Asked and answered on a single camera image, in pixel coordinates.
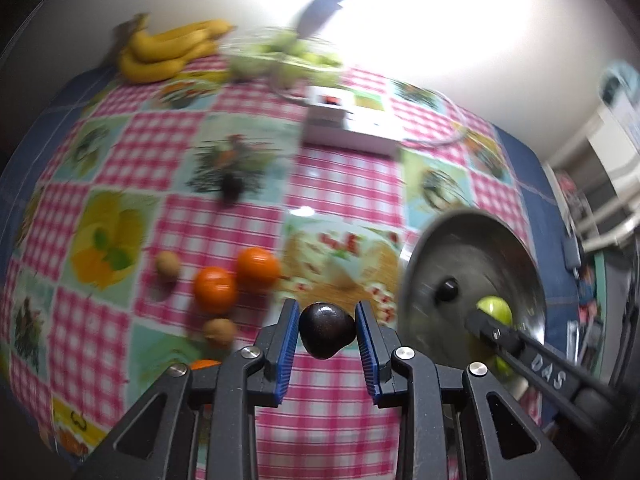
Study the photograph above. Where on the green apple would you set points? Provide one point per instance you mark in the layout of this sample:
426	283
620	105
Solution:
495	309

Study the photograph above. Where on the dark purple plum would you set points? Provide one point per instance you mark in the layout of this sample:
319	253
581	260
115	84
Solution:
231	190
446	290
325	330

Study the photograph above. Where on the orange mandarin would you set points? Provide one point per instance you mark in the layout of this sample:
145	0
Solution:
257	269
215	290
204	364

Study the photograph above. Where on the white rack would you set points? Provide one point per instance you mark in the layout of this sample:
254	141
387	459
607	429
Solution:
600	240

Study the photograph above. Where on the stainless steel bowl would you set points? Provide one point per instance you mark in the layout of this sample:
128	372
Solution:
465	250

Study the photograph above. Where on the teal round object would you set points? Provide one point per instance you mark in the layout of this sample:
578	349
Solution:
616	82

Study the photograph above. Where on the clear plastic container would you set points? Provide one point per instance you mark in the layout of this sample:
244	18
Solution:
280	67

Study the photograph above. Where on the brown longan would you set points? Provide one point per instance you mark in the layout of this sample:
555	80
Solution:
220	331
167	265

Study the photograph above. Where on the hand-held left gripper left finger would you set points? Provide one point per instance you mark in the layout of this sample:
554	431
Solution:
287	352

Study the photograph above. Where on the pink checkered printed tablecloth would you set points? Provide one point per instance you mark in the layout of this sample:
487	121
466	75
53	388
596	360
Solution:
210	130

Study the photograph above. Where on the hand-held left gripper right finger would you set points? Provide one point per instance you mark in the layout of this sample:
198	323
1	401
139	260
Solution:
367	357

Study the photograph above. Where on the heap of green jujubes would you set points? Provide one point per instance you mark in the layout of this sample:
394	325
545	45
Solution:
285	55

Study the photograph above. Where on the yellow banana bunch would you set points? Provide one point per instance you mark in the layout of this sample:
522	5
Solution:
155	55

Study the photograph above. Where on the white gooseneck lamp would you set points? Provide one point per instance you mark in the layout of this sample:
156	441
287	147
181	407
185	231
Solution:
320	7

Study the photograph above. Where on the black power adapter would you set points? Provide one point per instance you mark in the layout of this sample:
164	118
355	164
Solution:
573	252

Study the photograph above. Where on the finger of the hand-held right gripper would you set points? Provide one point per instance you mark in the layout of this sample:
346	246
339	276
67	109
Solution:
515	347

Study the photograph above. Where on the white power strip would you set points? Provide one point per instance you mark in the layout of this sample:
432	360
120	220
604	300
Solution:
350	125

